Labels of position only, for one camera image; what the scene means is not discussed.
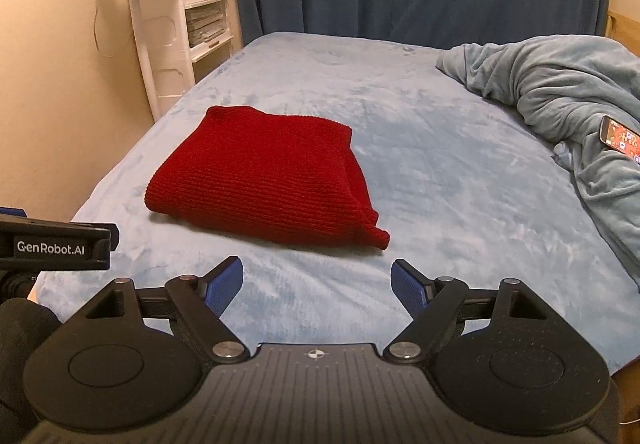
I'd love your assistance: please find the smartphone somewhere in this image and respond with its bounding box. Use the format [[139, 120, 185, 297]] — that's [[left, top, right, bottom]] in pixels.
[[598, 115, 640, 161]]

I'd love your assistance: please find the red knit sweater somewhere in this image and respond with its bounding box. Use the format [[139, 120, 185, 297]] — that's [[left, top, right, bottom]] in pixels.
[[144, 105, 391, 252]]

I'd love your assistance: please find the wooden bed frame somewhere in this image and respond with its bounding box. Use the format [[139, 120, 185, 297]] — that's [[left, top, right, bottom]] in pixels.
[[604, 10, 640, 47]]

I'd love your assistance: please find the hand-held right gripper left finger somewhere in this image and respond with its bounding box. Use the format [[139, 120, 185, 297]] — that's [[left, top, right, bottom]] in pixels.
[[75, 255, 252, 365]]

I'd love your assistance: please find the white standing fan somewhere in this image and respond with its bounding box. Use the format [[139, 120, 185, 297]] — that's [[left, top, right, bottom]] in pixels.
[[102, 0, 196, 121]]

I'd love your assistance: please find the light blue bed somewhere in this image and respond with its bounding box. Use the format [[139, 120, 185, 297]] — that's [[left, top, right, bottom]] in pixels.
[[30, 31, 640, 375]]

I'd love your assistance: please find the white fan cable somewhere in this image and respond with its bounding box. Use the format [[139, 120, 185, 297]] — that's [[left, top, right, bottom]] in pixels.
[[92, 0, 134, 60]]

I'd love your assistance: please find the stack of papers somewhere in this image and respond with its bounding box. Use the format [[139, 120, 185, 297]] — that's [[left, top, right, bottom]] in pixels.
[[186, 0, 230, 46]]

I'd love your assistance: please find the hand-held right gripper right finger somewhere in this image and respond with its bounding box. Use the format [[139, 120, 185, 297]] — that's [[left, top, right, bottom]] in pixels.
[[382, 259, 557, 365]]

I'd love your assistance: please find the grey-blue fleece blanket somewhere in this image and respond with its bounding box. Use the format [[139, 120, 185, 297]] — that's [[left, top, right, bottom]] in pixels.
[[435, 35, 640, 287]]

